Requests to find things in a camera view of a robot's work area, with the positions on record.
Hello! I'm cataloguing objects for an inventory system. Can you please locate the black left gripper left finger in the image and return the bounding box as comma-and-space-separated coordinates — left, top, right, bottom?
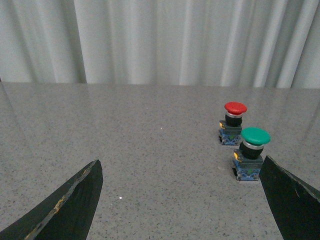
0, 160, 103, 240

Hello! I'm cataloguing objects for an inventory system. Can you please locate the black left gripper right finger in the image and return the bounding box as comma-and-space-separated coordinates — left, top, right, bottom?
259, 156, 320, 240

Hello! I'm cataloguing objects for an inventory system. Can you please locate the green mushroom push button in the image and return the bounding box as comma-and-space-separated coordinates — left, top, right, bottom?
232, 127, 271, 181

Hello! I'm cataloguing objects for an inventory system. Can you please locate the red mushroom push button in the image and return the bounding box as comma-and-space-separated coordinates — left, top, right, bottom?
219, 101, 247, 146

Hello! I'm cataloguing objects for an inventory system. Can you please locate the white pleated curtain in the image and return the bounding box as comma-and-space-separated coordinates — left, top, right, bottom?
0, 0, 320, 89

